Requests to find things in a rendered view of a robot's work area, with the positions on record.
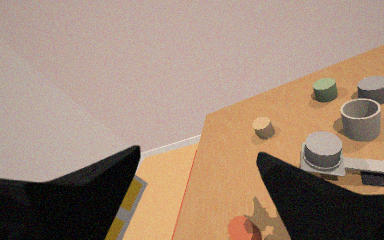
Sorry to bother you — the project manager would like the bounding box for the dark green cylinder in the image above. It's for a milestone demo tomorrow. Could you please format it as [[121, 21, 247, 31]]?
[[312, 77, 338, 103]]

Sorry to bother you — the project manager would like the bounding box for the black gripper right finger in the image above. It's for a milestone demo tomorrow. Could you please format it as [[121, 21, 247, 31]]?
[[256, 151, 384, 240]]

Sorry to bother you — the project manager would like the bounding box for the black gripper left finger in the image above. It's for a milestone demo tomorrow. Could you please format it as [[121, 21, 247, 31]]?
[[0, 145, 141, 240]]

